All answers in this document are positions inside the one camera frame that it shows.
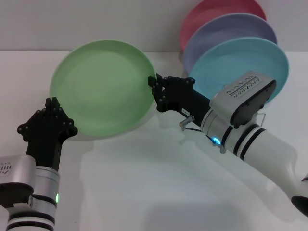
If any purple round plate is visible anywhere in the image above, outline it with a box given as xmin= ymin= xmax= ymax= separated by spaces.
xmin=182 ymin=13 xmax=278 ymax=73

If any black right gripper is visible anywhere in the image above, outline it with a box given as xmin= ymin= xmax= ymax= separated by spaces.
xmin=147 ymin=73 xmax=212 ymax=127

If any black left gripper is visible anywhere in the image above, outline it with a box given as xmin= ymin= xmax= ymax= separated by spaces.
xmin=17 ymin=97 xmax=78 ymax=169

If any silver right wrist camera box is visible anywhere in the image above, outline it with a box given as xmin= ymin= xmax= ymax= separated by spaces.
xmin=209 ymin=71 xmax=277 ymax=129

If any blue round plate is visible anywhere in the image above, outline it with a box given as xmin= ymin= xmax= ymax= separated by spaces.
xmin=189 ymin=37 xmax=290 ymax=104

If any red round plate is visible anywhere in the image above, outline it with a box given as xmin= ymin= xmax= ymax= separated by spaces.
xmin=179 ymin=0 xmax=267 ymax=52

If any green round plate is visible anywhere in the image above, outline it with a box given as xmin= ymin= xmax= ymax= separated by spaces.
xmin=50 ymin=39 xmax=156 ymax=142

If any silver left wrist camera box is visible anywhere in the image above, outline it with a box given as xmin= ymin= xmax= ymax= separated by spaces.
xmin=0 ymin=155 xmax=37 ymax=210

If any right arm cable with plug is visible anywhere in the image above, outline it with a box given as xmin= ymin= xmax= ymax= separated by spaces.
xmin=178 ymin=115 xmax=205 ymax=132

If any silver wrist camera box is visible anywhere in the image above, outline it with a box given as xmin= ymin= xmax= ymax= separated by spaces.
xmin=209 ymin=71 xmax=277 ymax=129
xmin=0 ymin=155 xmax=37 ymax=210

